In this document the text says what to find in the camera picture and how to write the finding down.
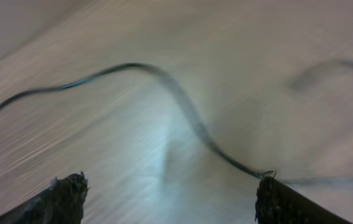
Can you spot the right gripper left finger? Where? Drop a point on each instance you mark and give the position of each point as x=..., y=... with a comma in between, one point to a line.
x=61, y=203

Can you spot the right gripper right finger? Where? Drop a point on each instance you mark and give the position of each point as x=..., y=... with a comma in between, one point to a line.
x=279, y=204

